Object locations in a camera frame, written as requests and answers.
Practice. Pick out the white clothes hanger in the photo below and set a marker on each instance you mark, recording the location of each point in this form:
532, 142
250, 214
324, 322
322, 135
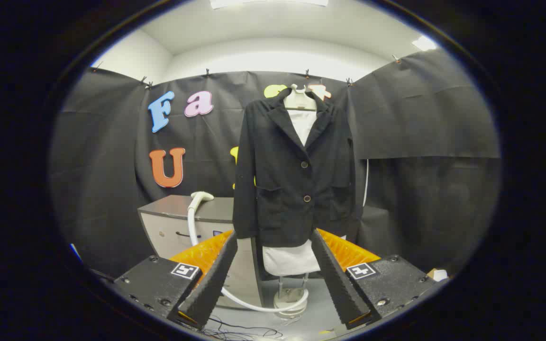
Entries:
300, 99

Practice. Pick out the cardboard box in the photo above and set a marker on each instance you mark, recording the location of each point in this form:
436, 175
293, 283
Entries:
439, 274

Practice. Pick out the white shirt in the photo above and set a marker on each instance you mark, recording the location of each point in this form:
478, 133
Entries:
301, 125

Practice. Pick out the grey cabinet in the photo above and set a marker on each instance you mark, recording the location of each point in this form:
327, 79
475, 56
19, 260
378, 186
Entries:
168, 229

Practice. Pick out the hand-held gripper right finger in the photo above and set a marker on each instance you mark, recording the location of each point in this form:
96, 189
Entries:
337, 279

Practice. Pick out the small ceiling light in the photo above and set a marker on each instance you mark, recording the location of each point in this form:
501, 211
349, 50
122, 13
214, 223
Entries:
423, 43

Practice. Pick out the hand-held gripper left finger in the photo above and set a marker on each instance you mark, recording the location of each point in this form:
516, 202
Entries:
216, 279

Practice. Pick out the white garment steamer head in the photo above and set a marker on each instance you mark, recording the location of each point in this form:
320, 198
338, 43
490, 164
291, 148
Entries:
201, 195

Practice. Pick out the row of black clips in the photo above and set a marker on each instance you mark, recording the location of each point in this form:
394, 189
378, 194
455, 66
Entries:
306, 72

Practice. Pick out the black backdrop cloth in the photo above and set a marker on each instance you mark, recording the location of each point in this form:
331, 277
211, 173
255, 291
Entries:
420, 118

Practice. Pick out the clear garment steamer base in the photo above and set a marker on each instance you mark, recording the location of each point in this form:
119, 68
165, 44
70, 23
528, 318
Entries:
289, 298

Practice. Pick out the black jacket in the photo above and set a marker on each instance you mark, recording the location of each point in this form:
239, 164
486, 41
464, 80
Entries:
292, 199

